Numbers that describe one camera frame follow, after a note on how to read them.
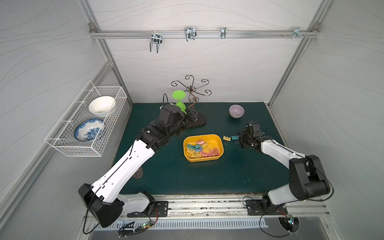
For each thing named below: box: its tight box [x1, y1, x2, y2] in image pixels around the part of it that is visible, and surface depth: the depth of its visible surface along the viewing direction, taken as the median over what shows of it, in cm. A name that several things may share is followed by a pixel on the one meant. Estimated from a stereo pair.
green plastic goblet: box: [172, 90, 187, 115], surface depth 83 cm
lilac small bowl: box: [229, 104, 245, 119], surface depth 113 cm
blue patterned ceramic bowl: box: [74, 118, 105, 142], surface depth 65 cm
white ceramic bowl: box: [88, 96, 116, 118], surface depth 73 cm
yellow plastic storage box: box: [183, 134, 224, 163], surface depth 95 cm
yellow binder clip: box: [222, 135, 231, 145], surface depth 101 cm
